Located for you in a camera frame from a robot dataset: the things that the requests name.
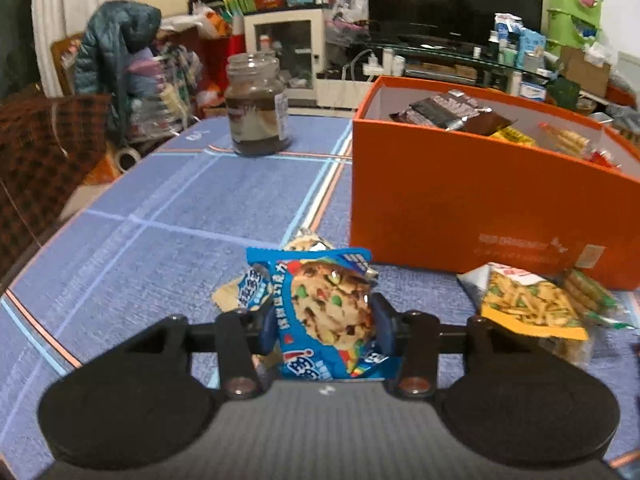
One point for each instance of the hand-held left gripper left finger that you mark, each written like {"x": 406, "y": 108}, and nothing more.
{"x": 267, "y": 332}

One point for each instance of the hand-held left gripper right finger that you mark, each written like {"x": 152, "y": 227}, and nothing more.
{"x": 382, "y": 325}

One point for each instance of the blue cookie packet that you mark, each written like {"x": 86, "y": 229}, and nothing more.
{"x": 325, "y": 305}

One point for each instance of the orange cardboard box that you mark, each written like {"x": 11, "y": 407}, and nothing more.
{"x": 450, "y": 195}

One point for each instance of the small beige cookie packet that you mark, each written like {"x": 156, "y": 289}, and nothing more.
{"x": 244, "y": 292}

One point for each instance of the blue checked mat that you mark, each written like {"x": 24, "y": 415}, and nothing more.
{"x": 175, "y": 240}

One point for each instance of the yellow snack stick packet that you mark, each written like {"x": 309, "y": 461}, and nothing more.
{"x": 520, "y": 300}

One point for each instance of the green biscuit packet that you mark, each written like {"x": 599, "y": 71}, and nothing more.
{"x": 592, "y": 292}

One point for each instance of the silver and black snack packet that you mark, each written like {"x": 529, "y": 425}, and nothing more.
{"x": 445, "y": 110}

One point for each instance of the tape roll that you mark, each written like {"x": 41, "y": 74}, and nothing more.
{"x": 127, "y": 157}

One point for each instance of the glass jar of chocolate spread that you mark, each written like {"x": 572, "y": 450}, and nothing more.
{"x": 257, "y": 105}

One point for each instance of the brown snack packet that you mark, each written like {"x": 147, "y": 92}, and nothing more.
{"x": 492, "y": 122}

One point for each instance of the wafer stick packet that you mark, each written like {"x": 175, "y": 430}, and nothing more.
{"x": 565, "y": 139}

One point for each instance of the white television stand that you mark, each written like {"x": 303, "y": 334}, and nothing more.
{"x": 430, "y": 67}

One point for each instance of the brown plaid cloth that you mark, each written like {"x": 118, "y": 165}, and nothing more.
{"x": 45, "y": 170}

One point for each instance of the white glass-door cabinet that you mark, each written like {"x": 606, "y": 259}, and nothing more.
{"x": 285, "y": 55}

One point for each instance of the blue wipes packet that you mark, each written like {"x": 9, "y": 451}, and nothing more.
{"x": 531, "y": 50}

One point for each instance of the teal puffer jacket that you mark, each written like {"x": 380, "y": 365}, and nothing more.
{"x": 117, "y": 55}

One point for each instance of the brown cardboard box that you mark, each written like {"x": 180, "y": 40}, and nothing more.
{"x": 585, "y": 72}

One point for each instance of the green plastic drawer unit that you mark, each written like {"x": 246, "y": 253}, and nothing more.
{"x": 572, "y": 15}

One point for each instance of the white curtain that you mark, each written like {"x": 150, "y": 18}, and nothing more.
{"x": 65, "y": 5}

